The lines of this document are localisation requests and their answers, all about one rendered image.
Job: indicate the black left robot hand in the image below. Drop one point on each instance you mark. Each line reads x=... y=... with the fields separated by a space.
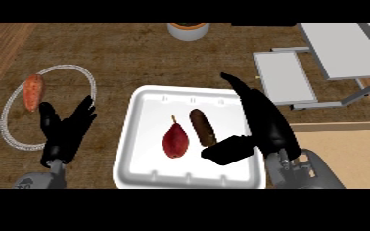
x=65 y=132

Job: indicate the orange sweet potato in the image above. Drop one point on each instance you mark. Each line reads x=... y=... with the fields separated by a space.
x=33 y=92

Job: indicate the white foam tray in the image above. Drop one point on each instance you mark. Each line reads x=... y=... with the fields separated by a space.
x=187 y=137

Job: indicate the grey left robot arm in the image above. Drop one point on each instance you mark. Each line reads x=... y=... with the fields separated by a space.
x=43 y=177

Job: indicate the brown sausage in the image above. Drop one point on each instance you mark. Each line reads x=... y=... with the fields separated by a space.
x=202 y=127

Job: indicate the tan cutting board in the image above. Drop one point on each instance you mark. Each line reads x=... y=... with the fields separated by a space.
x=332 y=150

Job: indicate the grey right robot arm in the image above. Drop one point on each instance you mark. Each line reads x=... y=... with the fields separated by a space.
x=301 y=171

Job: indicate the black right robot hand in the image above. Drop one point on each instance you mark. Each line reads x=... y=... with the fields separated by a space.
x=263 y=120

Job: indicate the grey tiered shelf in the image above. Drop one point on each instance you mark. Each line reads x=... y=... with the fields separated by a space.
x=313 y=68

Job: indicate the red pear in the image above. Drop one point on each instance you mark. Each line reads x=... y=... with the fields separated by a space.
x=176 y=141

